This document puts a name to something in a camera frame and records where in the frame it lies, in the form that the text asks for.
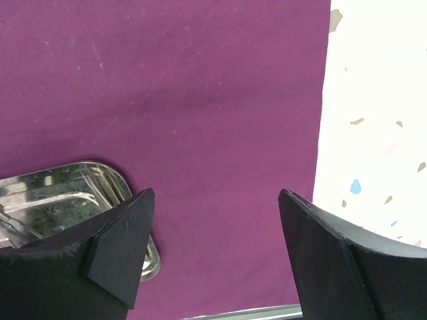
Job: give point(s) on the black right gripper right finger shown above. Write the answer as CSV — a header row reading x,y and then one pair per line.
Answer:
x,y
343,271

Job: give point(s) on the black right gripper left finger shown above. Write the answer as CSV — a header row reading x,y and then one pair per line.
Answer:
x,y
91,270

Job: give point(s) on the stainless steel instrument tray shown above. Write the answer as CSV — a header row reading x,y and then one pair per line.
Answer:
x,y
58,198

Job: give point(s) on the purple surgical cloth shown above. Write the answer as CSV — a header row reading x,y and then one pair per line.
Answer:
x,y
215,105

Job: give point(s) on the aluminium front rail frame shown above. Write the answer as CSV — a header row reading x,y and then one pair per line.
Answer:
x,y
286,312

